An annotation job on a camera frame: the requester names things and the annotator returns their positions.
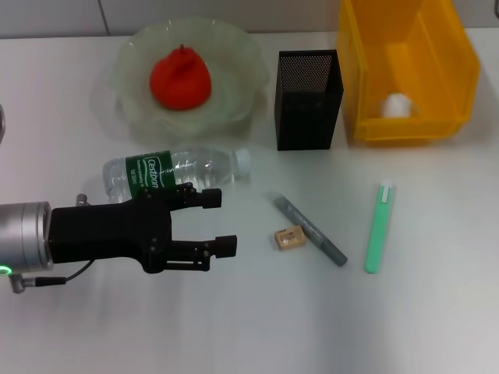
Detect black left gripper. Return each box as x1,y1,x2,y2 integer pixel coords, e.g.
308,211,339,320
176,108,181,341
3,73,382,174
50,182,239,274

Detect clear green-label water bottle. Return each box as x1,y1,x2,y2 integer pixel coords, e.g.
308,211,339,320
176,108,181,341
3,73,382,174
101,147,252,204

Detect tan eraser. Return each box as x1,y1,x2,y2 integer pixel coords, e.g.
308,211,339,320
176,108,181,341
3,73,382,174
274,228,306,251

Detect grey marker pen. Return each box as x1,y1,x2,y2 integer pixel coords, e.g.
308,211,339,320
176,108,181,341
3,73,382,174
266,190,349,268

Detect mint green pen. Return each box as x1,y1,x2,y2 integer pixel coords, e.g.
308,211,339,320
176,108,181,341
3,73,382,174
363,178,397,275

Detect white paper ball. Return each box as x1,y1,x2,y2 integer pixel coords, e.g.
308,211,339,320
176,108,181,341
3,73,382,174
379,92,416,119

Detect black mesh pen holder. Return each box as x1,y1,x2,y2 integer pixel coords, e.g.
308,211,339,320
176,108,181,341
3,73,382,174
274,49,345,152

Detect green glass fruit plate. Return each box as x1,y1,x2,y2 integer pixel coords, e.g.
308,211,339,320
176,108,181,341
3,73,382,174
111,16,271,140

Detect yellow plastic bin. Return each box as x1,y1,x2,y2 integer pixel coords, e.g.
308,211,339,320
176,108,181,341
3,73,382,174
335,0,481,147

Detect left arm cable with plug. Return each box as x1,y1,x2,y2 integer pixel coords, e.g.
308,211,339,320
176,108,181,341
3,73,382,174
9,193,95,294

